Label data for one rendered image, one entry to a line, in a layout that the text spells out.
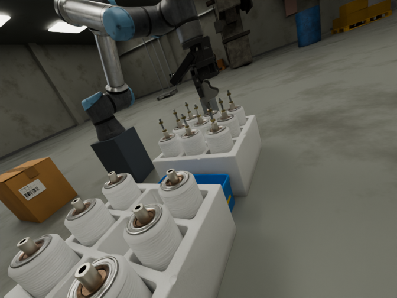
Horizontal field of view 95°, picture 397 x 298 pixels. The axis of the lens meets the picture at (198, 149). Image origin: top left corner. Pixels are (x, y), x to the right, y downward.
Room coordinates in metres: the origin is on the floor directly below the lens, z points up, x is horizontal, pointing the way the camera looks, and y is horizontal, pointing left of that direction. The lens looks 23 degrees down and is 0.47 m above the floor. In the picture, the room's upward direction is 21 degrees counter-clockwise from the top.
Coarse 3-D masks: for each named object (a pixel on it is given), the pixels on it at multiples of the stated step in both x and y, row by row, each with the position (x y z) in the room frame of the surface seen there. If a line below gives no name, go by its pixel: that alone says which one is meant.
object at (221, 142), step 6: (222, 132) 0.60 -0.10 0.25; (228, 132) 0.61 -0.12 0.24; (210, 138) 0.61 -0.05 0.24; (216, 138) 0.60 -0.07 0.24; (222, 138) 0.60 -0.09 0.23; (228, 138) 0.60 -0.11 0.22; (210, 144) 0.62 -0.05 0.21; (216, 144) 0.60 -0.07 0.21; (222, 144) 0.59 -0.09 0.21; (228, 144) 0.60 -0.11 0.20; (210, 150) 0.63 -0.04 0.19; (216, 150) 0.60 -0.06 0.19; (222, 150) 0.60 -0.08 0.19; (228, 150) 0.60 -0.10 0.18
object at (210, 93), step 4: (204, 84) 0.61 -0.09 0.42; (204, 88) 0.62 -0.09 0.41; (208, 88) 0.61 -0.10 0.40; (204, 92) 0.62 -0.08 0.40; (208, 92) 0.61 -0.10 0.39; (212, 92) 0.61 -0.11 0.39; (216, 92) 0.61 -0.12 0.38; (204, 96) 0.61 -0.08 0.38; (208, 96) 0.62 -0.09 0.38; (212, 96) 0.61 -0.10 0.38; (204, 100) 0.61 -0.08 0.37; (208, 100) 0.62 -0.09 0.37; (204, 104) 0.62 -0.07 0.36; (208, 104) 0.63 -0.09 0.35; (208, 108) 0.63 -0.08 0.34
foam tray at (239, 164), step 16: (240, 128) 0.76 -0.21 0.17; (256, 128) 0.83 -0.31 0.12; (240, 144) 0.60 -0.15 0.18; (256, 144) 0.77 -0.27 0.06; (160, 160) 0.73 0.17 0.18; (176, 160) 0.68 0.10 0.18; (192, 160) 0.63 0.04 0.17; (208, 160) 0.60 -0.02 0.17; (224, 160) 0.56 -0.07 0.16; (240, 160) 0.57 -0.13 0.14; (256, 160) 0.72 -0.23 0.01; (160, 176) 0.75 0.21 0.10; (240, 176) 0.54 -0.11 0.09; (240, 192) 0.55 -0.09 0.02
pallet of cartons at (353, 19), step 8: (360, 0) 5.17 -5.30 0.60; (344, 8) 5.33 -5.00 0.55; (352, 8) 5.23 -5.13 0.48; (360, 8) 5.17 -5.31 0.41; (368, 8) 5.15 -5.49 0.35; (376, 8) 5.09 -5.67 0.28; (384, 8) 5.04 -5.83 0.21; (344, 16) 5.33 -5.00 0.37; (352, 16) 5.22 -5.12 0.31; (360, 16) 5.18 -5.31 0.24; (368, 16) 5.14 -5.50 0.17; (376, 16) 5.37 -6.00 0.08; (336, 24) 5.71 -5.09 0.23; (344, 24) 5.34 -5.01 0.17; (352, 24) 5.21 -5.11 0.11; (360, 24) 5.41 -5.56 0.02; (336, 32) 5.88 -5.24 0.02
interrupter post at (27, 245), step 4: (24, 240) 0.33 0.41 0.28; (28, 240) 0.33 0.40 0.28; (20, 244) 0.32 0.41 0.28; (24, 244) 0.32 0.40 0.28; (28, 244) 0.32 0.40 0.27; (32, 244) 0.33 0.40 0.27; (36, 244) 0.34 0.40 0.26; (20, 248) 0.32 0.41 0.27; (24, 248) 0.32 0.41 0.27; (28, 248) 0.32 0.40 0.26; (32, 248) 0.32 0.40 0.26; (36, 248) 0.33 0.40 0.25; (24, 252) 0.32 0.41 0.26; (28, 252) 0.32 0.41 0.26; (32, 252) 0.32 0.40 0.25
